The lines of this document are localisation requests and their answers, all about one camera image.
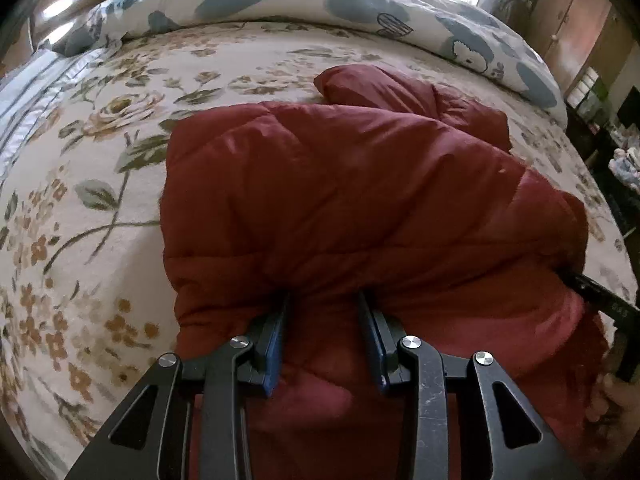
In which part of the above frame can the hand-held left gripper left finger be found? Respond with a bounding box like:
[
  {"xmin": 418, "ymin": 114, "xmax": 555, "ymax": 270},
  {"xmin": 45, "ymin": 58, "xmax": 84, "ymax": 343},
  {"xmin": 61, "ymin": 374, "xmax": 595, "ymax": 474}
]
[{"xmin": 65, "ymin": 294, "xmax": 294, "ymax": 480}]

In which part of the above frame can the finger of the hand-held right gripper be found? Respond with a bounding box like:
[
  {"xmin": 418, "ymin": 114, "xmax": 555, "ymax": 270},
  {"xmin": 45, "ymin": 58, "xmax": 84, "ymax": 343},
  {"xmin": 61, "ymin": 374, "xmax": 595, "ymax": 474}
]
[{"xmin": 560, "ymin": 269, "xmax": 601, "ymax": 307}]

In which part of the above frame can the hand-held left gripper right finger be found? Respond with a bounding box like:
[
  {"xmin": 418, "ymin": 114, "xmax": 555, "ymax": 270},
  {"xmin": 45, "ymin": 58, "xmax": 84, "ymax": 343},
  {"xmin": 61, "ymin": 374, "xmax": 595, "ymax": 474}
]
[{"xmin": 356, "ymin": 291, "xmax": 586, "ymax": 480}]

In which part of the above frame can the dark red quilted jacket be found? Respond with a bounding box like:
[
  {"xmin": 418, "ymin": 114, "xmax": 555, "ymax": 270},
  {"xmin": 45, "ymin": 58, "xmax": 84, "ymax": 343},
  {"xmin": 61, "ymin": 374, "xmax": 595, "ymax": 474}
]
[{"xmin": 160, "ymin": 66, "xmax": 613, "ymax": 480}]

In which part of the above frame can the person's right hand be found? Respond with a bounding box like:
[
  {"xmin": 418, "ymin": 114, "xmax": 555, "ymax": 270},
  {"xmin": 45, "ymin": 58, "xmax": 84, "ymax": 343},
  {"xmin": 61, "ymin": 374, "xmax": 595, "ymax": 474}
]
[{"xmin": 597, "ymin": 373, "xmax": 640, "ymax": 429}]

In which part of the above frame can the dark cluttered side shelf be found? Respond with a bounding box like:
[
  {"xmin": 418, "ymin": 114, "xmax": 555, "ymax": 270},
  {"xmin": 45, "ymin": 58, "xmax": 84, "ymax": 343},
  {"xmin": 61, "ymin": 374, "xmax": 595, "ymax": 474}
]
[{"xmin": 565, "ymin": 67, "xmax": 640, "ymax": 196}]

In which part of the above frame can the floral bed blanket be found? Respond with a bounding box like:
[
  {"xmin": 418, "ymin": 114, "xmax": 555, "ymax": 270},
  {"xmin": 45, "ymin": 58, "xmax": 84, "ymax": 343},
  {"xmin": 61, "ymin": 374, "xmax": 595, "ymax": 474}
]
[{"xmin": 0, "ymin": 22, "xmax": 636, "ymax": 480}]

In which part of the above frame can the wooden wardrobe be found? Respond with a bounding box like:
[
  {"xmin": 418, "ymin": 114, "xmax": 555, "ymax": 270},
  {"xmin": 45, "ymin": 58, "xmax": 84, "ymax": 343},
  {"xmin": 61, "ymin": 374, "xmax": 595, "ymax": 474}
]
[{"xmin": 480, "ymin": 0, "xmax": 617, "ymax": 96}]

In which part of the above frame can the blue white printed duvet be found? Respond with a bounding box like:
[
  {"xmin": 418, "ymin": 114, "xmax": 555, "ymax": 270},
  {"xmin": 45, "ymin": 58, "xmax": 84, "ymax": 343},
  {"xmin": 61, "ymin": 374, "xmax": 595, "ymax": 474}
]
[{"xmin": 52, "ymin": 0, "xmax": 569, "ymax": 128}]

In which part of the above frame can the striped white pillow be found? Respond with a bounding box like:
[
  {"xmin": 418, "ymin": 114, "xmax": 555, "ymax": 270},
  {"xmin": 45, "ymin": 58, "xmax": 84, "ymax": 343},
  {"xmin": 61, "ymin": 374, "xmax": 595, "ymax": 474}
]
[{"xmin": 0, "ymin": 50, "xmax": 113, "ymax": 161}]

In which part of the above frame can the wooden headboard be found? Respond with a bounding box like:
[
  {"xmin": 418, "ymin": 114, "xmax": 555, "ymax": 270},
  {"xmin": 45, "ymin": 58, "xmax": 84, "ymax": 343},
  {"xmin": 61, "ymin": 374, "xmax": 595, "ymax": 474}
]
[{"xmin": 10, "ymin": 0, "xmax": 146, "ymax": 56}]

